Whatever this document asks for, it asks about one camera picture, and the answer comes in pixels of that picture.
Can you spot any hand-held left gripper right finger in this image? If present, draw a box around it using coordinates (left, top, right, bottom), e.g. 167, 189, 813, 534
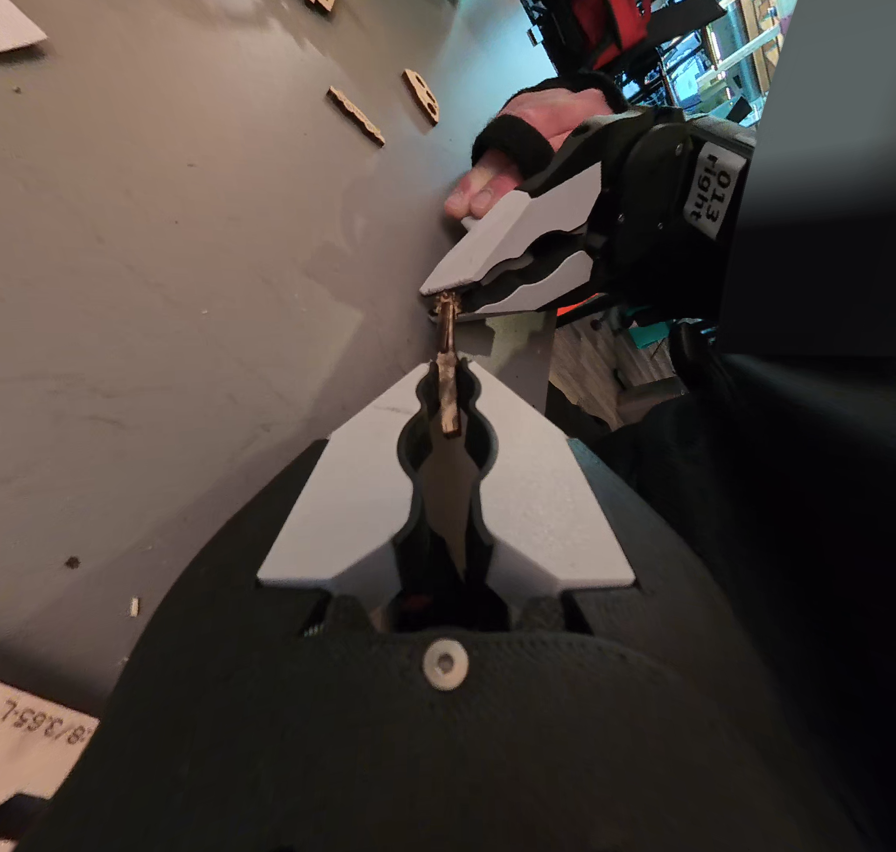
459, 356, 638, 627

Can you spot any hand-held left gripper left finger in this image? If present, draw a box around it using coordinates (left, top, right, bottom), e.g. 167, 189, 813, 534
256, 362, 431, 630

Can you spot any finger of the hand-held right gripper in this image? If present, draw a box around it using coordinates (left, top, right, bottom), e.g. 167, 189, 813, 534
455, 250, 597, 319
419, 162, 604, 298

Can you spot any long wooden model rod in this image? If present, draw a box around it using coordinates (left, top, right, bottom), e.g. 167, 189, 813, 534
430, 290, 464, 440

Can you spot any person's right forearm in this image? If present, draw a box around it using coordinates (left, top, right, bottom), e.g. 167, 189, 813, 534
525, 71, 632, 116

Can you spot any person's right hand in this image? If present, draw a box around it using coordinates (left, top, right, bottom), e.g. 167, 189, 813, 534
444, 76, 631, 221

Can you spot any small wooden part with holes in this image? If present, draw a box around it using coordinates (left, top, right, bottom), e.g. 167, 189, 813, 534
401, 68, 441, 126

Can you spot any small wavy wooden strip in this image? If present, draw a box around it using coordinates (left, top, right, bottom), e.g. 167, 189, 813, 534
325, 85, 386, 147

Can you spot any red bag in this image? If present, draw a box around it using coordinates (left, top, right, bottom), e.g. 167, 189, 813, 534
590, 0, 653, 70

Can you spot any white printed paper label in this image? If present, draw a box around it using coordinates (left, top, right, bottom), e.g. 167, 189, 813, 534
0, 680, 100, 805

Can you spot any paper instruction sheet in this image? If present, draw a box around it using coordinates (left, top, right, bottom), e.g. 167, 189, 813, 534
0, 0, 49, 51

